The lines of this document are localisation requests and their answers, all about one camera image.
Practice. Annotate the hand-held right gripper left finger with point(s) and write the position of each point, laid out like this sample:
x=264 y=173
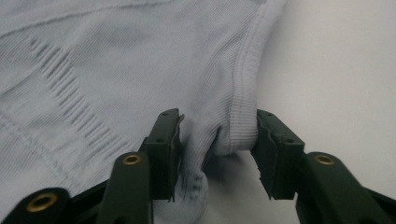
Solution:
x=163 y=161

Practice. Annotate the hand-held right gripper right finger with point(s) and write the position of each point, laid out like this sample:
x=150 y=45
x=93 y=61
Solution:
x=280 y=161

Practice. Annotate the light blue knit shirt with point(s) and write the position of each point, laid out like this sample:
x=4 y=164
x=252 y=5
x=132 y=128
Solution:
x=124 y=62

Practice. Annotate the white table board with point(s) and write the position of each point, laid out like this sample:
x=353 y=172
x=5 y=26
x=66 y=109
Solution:
x=336 y=77

